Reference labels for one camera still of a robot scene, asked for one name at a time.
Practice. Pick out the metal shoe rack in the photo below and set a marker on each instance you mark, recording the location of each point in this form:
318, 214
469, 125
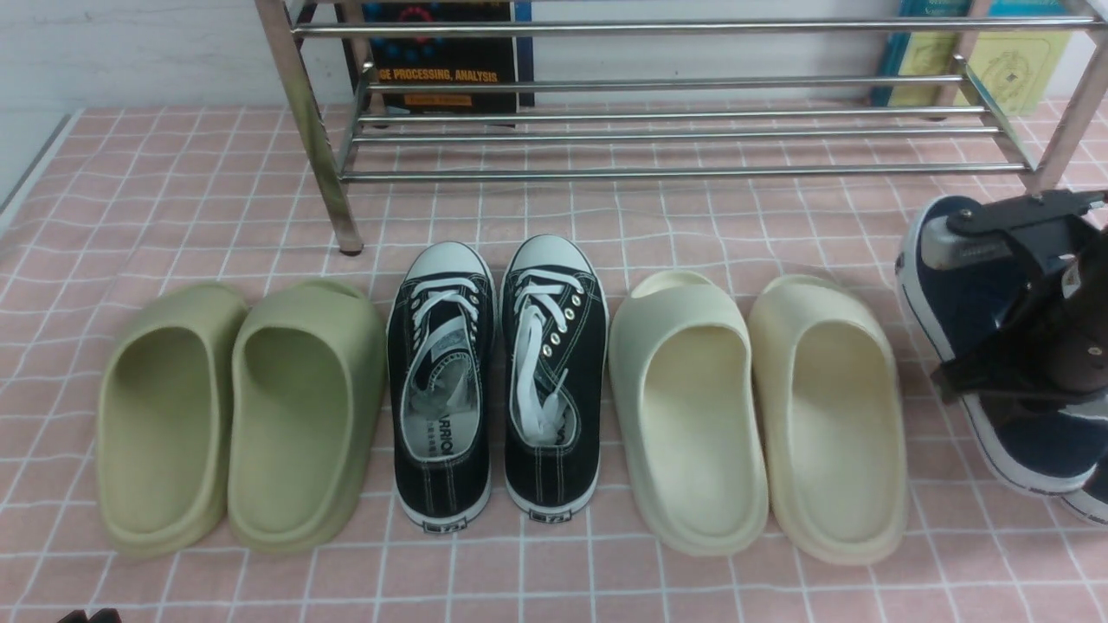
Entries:
336, 90

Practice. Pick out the cream slipper left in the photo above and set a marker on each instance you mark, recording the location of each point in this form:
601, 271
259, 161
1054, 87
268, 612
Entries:
680, 361

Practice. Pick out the cream slipper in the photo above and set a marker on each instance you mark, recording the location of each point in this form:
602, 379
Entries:
831, 417
680, 361

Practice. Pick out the green slipper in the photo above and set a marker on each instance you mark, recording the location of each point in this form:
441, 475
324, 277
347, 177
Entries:
309, 372
164, 418

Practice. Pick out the black canvas sneaker right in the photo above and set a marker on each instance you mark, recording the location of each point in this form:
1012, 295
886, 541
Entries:
555, 325

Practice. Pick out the black image processing book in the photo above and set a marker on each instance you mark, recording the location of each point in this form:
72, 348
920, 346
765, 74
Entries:
433, 59

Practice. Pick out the green slipper left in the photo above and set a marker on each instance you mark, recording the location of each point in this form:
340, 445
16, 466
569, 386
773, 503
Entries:
164, 418

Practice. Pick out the green slipper right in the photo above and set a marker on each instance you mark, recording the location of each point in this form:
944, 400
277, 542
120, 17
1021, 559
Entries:
309, 372

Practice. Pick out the black canvas sneaker left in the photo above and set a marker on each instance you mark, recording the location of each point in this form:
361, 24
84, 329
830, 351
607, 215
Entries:
440, 338

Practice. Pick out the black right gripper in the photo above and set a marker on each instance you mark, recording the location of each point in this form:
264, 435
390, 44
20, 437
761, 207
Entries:
1049, 344

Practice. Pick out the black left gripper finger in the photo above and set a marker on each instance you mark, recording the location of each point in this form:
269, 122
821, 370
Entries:
106, 615
76, 616

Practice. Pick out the yellow teal book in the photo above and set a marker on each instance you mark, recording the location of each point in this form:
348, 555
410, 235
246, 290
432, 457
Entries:
1015, 67

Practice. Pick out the black canvas sneaker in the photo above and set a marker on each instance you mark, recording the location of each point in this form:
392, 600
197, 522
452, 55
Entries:
555, 325
440, 338

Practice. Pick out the cream slipper right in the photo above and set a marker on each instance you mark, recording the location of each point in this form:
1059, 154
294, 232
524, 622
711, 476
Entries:
831, 417

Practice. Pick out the navy canvas shoe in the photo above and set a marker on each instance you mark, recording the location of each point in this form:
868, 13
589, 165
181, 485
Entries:
1089, 502
1035, 446

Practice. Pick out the pink checkered tablecloth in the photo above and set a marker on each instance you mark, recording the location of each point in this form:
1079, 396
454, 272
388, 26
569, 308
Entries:
129, 203

